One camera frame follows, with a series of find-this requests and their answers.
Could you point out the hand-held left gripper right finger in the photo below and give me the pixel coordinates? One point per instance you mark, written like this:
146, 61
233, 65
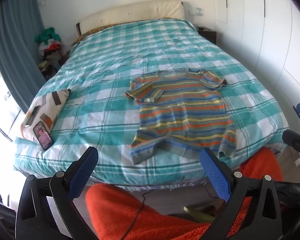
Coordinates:
215, 173

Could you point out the black smartphone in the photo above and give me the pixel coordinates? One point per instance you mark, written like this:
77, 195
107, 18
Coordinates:
43, 136

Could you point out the dark wooden nightstand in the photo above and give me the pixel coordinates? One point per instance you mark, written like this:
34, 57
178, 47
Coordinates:
210, 33

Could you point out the window with railing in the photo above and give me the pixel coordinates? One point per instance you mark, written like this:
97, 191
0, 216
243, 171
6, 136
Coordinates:
0, 100

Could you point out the striped knit sweater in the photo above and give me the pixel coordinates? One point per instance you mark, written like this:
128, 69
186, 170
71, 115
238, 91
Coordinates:
180, 110

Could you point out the pile of clothes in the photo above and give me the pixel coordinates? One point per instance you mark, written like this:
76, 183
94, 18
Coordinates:
51, 52

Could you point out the bed with teal plaid cover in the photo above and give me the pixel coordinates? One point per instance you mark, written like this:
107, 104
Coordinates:
110, 55

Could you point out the geometric patterned pillow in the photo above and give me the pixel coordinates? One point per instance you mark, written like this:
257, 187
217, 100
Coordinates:
47, 105

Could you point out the orange fleece pants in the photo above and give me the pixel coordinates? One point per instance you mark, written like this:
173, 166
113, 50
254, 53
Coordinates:
120, 215

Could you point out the green slipper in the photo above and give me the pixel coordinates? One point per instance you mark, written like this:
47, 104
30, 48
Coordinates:
197, 212

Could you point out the blue-grey curtain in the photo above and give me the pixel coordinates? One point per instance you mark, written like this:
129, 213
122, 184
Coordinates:
12, 42

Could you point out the cream padded headboard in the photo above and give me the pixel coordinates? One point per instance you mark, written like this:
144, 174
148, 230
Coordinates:
130, 12

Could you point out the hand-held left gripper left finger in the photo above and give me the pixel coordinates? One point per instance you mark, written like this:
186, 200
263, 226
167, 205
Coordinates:
83, 170

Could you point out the white wardrobe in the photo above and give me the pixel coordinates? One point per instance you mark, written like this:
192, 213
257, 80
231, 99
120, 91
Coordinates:
252, 30

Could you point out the wall outlet panel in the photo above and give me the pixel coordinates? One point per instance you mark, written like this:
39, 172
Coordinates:
196, 11

